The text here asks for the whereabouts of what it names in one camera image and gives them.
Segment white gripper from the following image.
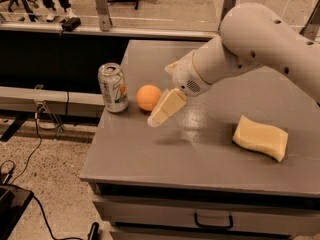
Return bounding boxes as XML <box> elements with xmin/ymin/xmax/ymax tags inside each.
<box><xmin>147</xmin><ymin>50</ymin><xmax>211</xmax><ymax>127</ymax></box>

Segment orange fruit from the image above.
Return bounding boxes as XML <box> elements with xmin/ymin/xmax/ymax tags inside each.
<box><xmin>136</xmin><ymin>85</ymin><xmax>162</xmax><ymax>111</ymax></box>

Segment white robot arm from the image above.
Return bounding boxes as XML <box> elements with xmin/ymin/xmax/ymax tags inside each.
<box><xmin>148</xmin><ymin>3</ymin><xmax>320</xmax><ymax>127</ymax></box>

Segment yellow sponge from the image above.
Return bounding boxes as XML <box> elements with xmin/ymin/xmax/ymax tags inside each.
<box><xmin>232</xmin><ymin>116</ymin><xmax>288</xmax><ymax>162</ymax></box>

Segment silver soda can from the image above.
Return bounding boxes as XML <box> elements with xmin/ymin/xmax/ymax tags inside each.
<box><xmin>98</xmin><ymin>63</ymin><xmax>128</xmax><ymax>113</ymax></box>

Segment black power adapter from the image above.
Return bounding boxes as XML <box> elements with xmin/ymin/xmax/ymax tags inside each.
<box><xmin>62</xmin><ymin>17</ymin><xmax>81</xmax><ymax>32</ymax></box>

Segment person legs with white shoes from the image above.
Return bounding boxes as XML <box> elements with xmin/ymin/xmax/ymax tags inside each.
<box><xmin>34</xmin><ymin>0</ymin><xmax>78</xmax><ymax>23</ymax></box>

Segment black box on floor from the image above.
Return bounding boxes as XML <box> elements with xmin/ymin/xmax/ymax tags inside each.
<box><xmin>0</xmin><ymin>185</ymin><xmax>34</xmax><ymax>240</ymax></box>

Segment right metal bracket post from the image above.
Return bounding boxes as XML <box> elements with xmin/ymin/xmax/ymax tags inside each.
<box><xmin>220</xmin><ymin>0</ymin><xmax>237</xmax><ymax>23</ymax></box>

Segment metal bracket post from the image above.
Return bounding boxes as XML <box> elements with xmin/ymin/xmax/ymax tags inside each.
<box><xmin>220</xmin><ymin>0</ymin><xmax>237</xmax><ymax>23</ymax></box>
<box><xmin>95</xmin><ymin>0</ymin><xmax>112</xmax><ymax>31</ymax></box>

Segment left metal bracket post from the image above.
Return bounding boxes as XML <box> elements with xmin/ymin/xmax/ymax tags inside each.
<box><xmin>95</xmin><ymin>0</ymin><xmax>112</xmax><ymax>31</ymax></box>

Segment grey drawer with black handle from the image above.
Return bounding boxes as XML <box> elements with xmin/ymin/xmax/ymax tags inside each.
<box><xmin>93</xmin><ymin>195</ymin><xmax>320</xmax><ymax>236</ymax></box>

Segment black floor cable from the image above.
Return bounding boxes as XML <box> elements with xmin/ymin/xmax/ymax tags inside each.
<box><xmin>0</xmin><ymin>90</ymin><xmax>84</xmax><ymax>240</ymax></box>

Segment grey metal rail beam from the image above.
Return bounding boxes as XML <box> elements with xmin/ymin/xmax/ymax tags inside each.
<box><xmin>0</xmin><ymin>87</ymin><xmax>104</xmax><ymax>118</ymax></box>

